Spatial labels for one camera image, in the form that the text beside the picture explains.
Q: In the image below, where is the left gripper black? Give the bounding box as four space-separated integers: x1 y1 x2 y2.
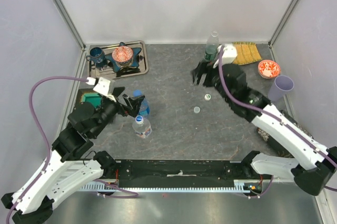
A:
92 86 145 137

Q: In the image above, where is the blue cap water bottle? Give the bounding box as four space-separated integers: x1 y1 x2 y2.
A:
133 90 150 117

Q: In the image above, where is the white green bottle cap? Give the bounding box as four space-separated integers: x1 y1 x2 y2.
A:
204 94 211 101

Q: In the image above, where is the red label water bottle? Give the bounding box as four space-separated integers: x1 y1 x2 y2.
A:
132 117 152 138

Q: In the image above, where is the green label clear bottle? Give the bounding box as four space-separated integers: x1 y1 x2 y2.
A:
204 31 219 61

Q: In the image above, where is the plain white bottle cap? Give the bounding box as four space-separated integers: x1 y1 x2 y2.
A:
193 107 201 114

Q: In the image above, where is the white blue printed cap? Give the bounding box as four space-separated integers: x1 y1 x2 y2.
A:
135 116 144 125

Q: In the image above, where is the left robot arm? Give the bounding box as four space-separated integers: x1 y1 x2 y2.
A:
1 87 145 223

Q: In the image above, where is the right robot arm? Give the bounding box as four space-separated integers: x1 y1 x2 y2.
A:
191 60 336 196

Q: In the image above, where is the teal rectangular dish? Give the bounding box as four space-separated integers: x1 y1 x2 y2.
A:
74 88 102 108

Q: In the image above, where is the blue star dish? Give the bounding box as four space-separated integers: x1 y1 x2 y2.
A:
105 42 142 74

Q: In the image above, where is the metal tray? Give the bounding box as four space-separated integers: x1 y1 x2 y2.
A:
86 40 149 79

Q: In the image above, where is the red patterned bowl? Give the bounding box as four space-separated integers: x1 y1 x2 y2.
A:
112 46 133 66

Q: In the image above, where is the blue mug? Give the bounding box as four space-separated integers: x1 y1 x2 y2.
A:
86 47 107 68

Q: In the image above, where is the yellow woven plate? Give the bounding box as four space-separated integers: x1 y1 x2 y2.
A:
233 42 262 65

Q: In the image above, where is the red floral bowl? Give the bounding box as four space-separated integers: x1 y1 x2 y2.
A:
257 59 281 79

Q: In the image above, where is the purple plastic cup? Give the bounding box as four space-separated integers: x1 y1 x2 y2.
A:
267 75 294 102

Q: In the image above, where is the black floral square plate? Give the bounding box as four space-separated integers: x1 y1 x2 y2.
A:
256 110 314 159

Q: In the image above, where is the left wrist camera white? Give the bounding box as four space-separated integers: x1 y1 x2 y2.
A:
93 77 116 102

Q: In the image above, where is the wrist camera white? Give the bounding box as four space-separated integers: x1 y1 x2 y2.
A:
93 77 116 102
213 44 237 68

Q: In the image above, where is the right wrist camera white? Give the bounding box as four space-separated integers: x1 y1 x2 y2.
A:
213 44 237 68

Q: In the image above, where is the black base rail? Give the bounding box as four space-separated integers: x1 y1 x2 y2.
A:
103 159 261 189

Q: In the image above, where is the white cable duct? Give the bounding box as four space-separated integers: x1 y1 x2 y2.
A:
79 181 262 193

